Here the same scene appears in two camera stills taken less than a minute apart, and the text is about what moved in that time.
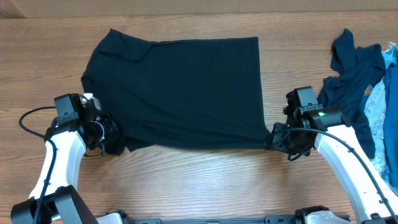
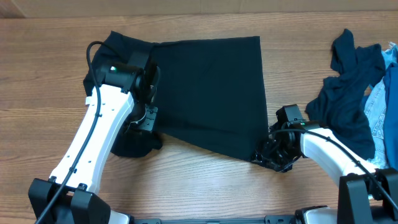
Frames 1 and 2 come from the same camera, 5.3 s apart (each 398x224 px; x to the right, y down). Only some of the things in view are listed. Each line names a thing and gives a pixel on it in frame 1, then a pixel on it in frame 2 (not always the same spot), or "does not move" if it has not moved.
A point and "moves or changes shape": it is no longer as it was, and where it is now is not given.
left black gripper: x=114 y=130 to x=148 y=125
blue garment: x=390 y=75 does not move
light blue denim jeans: x=374 y=111 does not move
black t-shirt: x=178 y=91 moves or changes shape
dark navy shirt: x=357 y=68 does not move
